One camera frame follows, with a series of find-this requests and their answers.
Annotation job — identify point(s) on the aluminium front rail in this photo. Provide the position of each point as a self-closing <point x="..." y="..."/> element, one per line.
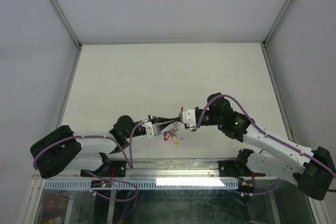
<point x="138" y="169"/>

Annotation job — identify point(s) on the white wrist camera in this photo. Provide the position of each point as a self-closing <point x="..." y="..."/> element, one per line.
<point x="152" y="129"/>
<point x="188" y="118"/>

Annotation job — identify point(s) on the red key tag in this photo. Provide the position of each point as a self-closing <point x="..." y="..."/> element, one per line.
<point x="166" y="138"/>

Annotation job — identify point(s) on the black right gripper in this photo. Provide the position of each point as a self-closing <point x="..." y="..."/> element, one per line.
<point x="180" y="118"/>

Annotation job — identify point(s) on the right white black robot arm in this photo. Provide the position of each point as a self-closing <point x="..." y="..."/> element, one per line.
<point x="312" y="171"/>

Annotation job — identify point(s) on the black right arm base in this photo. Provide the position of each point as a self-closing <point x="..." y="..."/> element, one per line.
<point x="228" y="168"/>

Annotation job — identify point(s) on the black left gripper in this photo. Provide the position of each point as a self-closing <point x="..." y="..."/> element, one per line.
<point x="160" y="120"/>

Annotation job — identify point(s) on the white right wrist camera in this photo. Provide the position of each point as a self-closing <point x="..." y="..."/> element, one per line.
<point x="188" y="118"/>

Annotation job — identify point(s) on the right aluminium frame post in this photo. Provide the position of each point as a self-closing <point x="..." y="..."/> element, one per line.
<point x="277" y="22"/>

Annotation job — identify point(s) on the left aluminium frame post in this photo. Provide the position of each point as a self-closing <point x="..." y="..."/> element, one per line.
<point x="65" y="22"/>

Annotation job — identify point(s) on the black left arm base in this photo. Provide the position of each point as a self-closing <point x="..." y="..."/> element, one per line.
<point x="114" y="169"/>

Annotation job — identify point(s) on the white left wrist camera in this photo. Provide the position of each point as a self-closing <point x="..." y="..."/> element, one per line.
<point x="152" y="129"/>

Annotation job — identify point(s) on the perforated grey cable duct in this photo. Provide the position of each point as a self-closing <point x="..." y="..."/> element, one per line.
<point x="147" y="184"/>

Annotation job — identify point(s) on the aluminium frame post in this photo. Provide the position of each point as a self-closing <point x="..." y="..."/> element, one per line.
<point x="65" y="22"/>
<point x="277" y="22"/>

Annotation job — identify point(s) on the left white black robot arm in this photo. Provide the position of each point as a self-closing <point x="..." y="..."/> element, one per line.
<point x="63" y="149"/>

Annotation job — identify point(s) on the yellow key tag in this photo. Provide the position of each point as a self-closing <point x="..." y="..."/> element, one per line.
<point x="176" y="139"/>

